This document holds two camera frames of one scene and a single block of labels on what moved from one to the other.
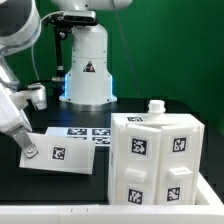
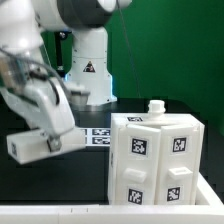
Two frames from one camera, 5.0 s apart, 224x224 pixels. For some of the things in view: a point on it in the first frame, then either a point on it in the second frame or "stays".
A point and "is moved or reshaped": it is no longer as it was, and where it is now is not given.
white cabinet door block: (60, 153) is moved or reshaped
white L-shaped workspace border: (210, 212) stays
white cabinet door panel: (137, 160) stays
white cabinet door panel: (176, 165) stays
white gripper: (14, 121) -> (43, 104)
